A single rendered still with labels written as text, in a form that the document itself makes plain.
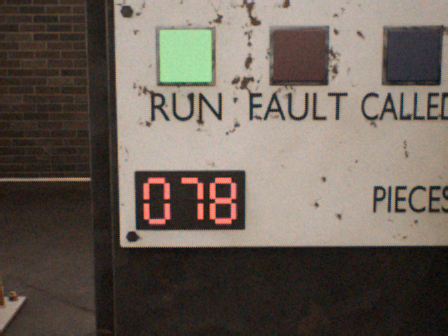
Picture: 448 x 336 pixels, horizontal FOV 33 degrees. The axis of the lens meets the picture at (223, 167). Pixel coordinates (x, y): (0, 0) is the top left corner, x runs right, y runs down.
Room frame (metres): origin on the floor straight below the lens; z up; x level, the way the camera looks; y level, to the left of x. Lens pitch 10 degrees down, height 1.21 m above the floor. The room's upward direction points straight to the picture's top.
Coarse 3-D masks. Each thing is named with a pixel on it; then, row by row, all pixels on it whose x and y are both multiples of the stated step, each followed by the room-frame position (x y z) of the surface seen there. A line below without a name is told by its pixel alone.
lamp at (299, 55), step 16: (288, 32) 0.53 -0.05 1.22; (304, 32) 0.53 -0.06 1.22; (320, 32) 0.53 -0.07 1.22; (288, 48) 0.53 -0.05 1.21; (304, 48) 0.53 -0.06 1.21; (320, 48) 0.53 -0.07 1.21; (288, 64) 0.53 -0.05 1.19; (304, 64) 0.53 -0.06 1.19; (320, 64) 0.53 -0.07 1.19; (288, 80) 0.53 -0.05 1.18; (304, 80) 0.53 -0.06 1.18; (320, 80) 0.53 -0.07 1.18
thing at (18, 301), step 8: (0, 272) 3.24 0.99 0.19; (0, 280) 3.23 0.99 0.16; (0, 288) 3.23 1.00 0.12; (0, 296) 3.24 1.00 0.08; (16, 296) 3.34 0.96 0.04; (0, 304) 3.24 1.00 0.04; (8, 304) 3.28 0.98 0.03; (16, 304) 3.28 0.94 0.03; (0, 312) 3.18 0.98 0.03; (8, 312) 3.18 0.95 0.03; (16, 312) 3.21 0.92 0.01; (0, 320) 3.08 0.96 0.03; (8, 320) 3.08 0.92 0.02; (0, 328) 2.99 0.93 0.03
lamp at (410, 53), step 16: (400, 32) 0.54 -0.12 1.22; (416, 32) 0.54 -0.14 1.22; (432, 32) 0.54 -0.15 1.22; (400, 48) 0.53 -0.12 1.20; (416, 48) 0.54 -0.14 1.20; (432, 48) 0.54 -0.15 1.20; (400, 64) 0.54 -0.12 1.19; (416, 64) 0.54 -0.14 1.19; (432, 64) 0.54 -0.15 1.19; (400, 80) 0.54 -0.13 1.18; (416, 80) 0.54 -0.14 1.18; (432, 80) 0.54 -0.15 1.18
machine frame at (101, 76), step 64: (128, 256) 0.56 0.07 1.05; (192, 256) 0.56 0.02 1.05; (256, 256) 0.56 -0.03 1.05; (320, 256) 0.56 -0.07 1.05; (384, 256) 0.56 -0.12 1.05; (128, 320) 0.56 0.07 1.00; (192, 320) 0.56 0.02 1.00; (256, 320) 0.56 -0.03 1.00; (320, 320) 0.56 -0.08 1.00; (384, 320) 0.56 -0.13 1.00
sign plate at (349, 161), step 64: (128, 0) 0.54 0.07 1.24; (192, 0) 0.54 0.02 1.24; (256, 0) 0.54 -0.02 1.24; (320, 0) 0.54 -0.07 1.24; (384, 0) 0.54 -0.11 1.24; (128, 64) 0.54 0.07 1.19; (256, 64) 0.54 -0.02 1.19; (384, 64) 0.54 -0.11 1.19; (128, 128) 0.54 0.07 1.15; (192, 128) 0.54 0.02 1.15; (256, 128) 0.54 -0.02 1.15; (320, 128) 0.54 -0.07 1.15; (384, 128) 0.54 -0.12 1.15; (128, 192) 0.54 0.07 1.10; (192, 192) 0.54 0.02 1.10; (256, 192) 0.54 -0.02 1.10; (320, 192) 0.54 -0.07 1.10; (384, 192) 0.54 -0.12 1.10
